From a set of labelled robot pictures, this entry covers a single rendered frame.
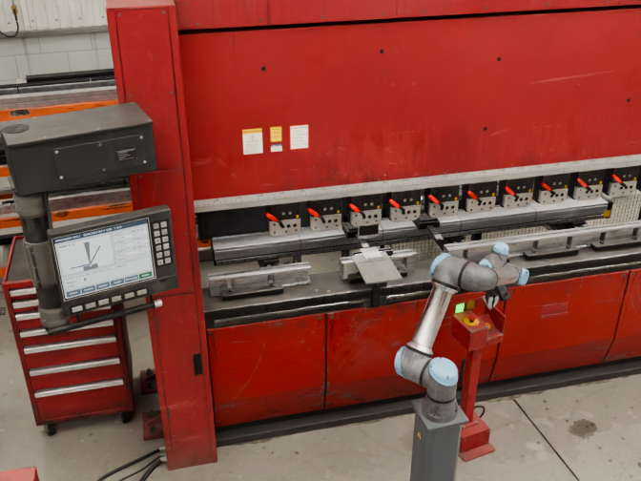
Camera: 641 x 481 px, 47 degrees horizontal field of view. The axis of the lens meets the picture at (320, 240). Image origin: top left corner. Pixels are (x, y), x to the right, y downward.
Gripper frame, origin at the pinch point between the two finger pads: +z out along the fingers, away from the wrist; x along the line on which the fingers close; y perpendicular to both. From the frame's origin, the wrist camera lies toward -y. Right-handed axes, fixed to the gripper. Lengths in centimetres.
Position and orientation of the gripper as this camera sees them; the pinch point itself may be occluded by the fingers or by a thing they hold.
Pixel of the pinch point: (491, 307)
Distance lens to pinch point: 369.6
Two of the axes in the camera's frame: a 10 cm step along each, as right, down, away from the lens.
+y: -4.1, -5.2, 7.5
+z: -0.3, 8.3, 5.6
